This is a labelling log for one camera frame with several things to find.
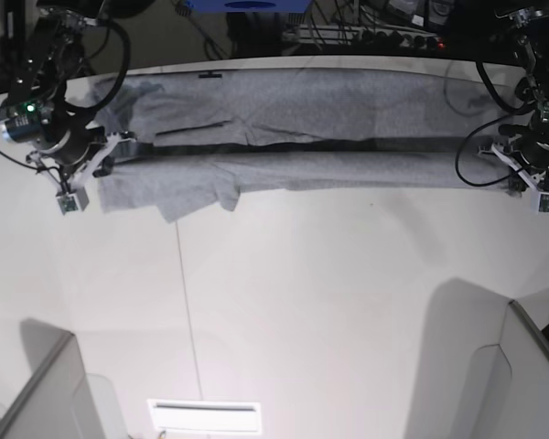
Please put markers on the grey right partition panel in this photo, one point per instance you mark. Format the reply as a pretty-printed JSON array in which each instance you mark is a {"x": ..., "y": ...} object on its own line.
[{"x": 506, "y": 393}]

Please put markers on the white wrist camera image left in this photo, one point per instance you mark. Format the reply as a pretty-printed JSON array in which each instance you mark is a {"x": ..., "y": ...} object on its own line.
[{"x": 80, "y": 183}]

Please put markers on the grey partition panel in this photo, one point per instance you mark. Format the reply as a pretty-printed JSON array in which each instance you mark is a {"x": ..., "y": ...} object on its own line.
[
  {"x": 506, "y": 393},
  {"x": 57, "y": 401}
]

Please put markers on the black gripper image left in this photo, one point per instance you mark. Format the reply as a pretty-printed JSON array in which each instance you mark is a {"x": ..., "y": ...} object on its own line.
[{"x": 54, "y": 133}]

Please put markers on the white power strip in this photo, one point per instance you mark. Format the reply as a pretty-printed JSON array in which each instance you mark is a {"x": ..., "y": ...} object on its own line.
[{"x": 327, "y": 36}]

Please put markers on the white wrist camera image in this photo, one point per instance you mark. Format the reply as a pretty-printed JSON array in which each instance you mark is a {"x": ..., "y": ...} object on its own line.
[
  {"x": 80, "y": 183},
  {"x": 536, "y": 179}
]

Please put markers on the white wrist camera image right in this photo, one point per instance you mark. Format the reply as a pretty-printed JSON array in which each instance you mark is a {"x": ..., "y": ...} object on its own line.
[{"x": 536, "y": 179}]

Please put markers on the grey left partition panel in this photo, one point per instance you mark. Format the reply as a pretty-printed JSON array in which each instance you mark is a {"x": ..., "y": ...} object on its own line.
[{"x": 57, "y": 401}]

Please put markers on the blue box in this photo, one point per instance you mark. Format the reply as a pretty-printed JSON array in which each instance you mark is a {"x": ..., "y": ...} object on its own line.
[{"x": 248, "y": 6}]

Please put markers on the grey T-shirt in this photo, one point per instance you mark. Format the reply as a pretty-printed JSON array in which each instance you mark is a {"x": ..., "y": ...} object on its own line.
[{"x": 204, "y": 139}]

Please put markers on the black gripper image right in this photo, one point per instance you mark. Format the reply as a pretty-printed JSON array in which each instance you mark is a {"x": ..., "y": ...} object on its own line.
[{"x": 529, "y": 145}]

